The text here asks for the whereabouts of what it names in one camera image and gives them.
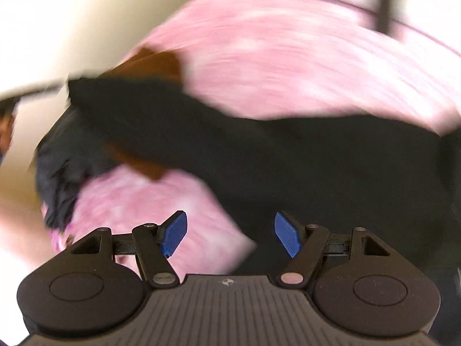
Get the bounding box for black garment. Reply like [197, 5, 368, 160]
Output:
[68, 77, 461, 282]

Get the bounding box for pink rose blanket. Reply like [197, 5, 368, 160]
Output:
[41, 0, 461, 274]

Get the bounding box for brown garment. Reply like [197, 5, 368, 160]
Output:
[101, 47, 184, 181]

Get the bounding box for black flat device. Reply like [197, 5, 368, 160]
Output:
[373, 0, 397, 33]

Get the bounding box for dark grey garment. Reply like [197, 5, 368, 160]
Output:
[35, 106, 123, 231]

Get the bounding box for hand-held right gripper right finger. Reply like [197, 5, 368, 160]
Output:
[274, 212, 397, 289]

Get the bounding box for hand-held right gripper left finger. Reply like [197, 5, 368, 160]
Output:
[67, 210, 188, 289]

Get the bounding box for white striped duvet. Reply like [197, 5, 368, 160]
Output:
[324, 0, 461, 58]

